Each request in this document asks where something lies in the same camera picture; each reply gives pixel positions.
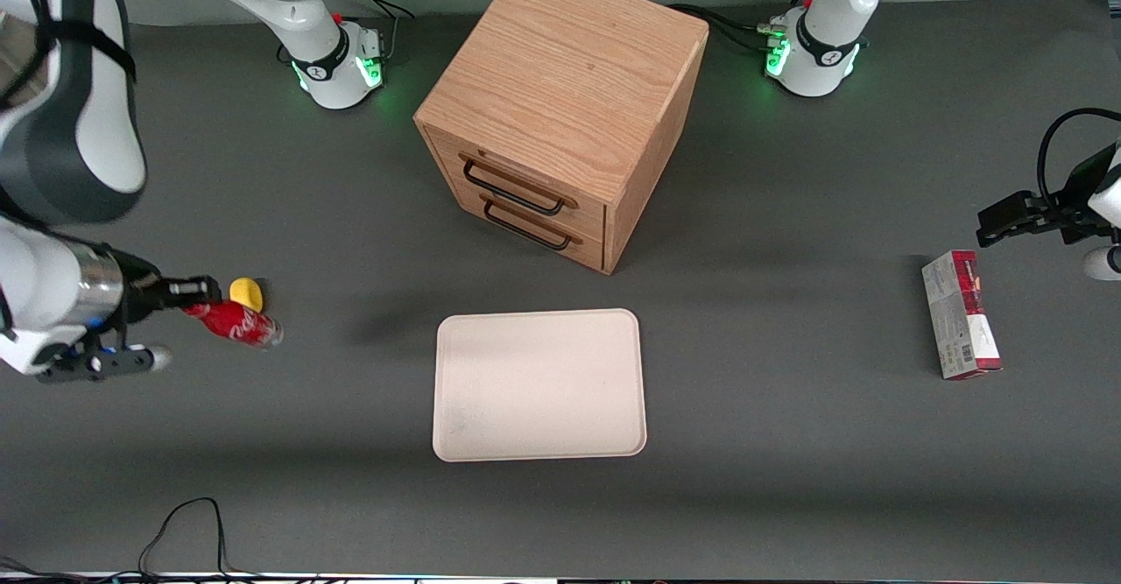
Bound black left arm base cable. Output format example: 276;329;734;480
669;0;821;53

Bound red and grey carton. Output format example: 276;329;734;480
921;250;1004;381

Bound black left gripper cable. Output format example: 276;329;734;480
1037;108;1121;210

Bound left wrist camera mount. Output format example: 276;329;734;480
1082;245;1121;282

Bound thin black looped table cable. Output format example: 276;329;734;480
0;497;338;584

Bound wooden two-drawer cabinet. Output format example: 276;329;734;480
413;0;710;276

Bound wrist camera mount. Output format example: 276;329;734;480
1082;245;1121;282
33;342;174;385

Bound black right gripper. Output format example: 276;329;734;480
107;250;222;333

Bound beige plastic tray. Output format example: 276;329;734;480
432;308;648;463

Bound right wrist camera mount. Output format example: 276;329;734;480
33;342;174;385

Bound long black drawer handle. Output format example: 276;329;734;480
462;158;567;217

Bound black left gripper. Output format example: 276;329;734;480
976;144;1121;249

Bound red coke bottle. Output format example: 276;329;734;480
183;299;285;349

